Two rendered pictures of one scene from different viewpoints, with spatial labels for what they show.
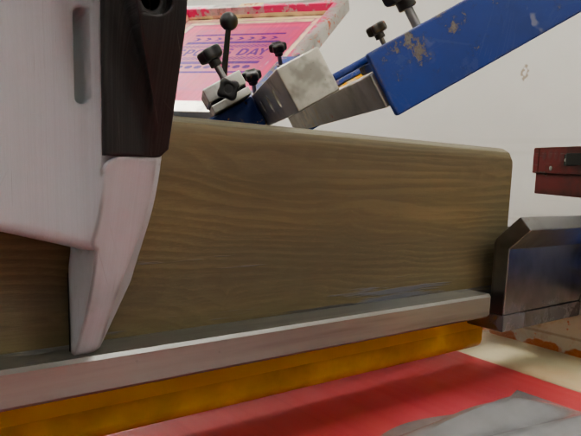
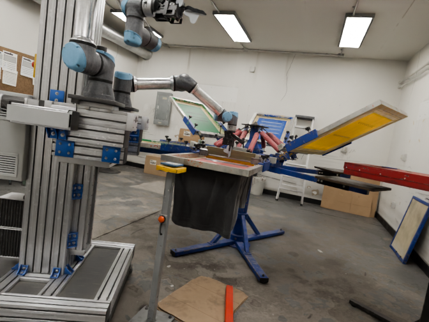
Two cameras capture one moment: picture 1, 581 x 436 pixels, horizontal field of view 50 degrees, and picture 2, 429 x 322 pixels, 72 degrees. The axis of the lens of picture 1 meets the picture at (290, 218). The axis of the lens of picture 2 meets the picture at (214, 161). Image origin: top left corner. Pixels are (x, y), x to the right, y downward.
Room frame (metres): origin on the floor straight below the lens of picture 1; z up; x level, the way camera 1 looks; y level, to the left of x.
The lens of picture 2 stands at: (-1.21, -1.86, 1.19)
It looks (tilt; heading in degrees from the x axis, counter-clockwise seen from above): 6 degrees down; 57
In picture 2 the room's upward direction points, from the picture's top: 9 degrees clockwise
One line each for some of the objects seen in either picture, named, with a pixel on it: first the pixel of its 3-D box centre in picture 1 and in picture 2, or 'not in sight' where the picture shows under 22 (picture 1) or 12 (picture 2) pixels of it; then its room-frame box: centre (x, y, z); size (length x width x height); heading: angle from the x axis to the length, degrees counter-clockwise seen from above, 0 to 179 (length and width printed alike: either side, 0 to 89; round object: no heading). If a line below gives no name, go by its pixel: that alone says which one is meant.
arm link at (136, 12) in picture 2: not in sight; (136, 7); (-0.85, -0.52, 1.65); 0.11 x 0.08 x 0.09; 128
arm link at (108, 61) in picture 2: not in sight; (101, 66); (-0.91, -0.24, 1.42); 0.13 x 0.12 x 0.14; 38
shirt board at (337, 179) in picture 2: not in sight; (303, 175); (0.94, -0.07, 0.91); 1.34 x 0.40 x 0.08; 99
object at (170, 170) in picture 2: not in sight; (161, 245); (-0.50, -0.33, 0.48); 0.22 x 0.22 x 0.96; 39
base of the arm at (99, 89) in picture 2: not in sight; (99, 89); (-0.91, -0.23, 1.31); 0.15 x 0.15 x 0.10
